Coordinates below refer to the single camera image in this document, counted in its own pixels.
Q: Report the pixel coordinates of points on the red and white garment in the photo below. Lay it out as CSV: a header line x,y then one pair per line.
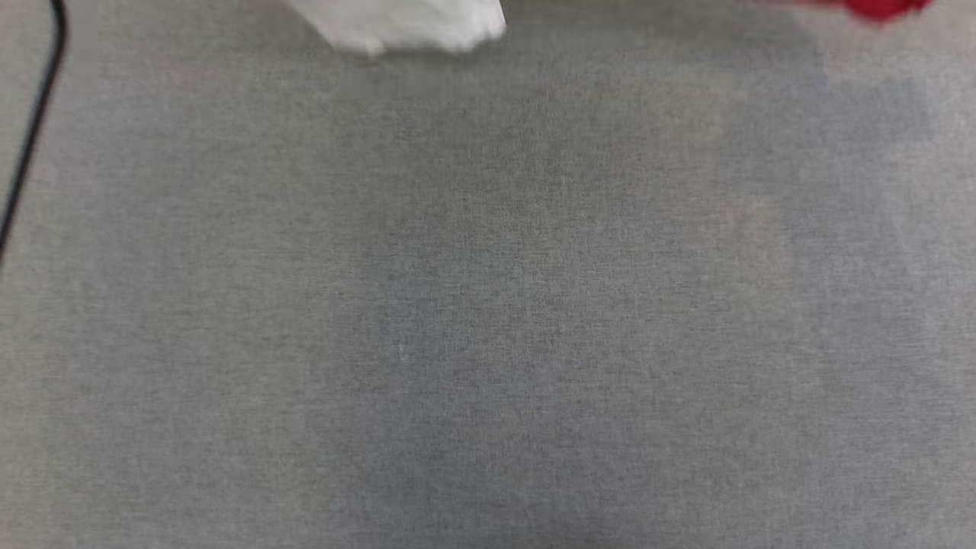
x,y
412,23

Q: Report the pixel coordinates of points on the grey fabric sofa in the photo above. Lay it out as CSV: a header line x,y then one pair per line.
x,y
488,305

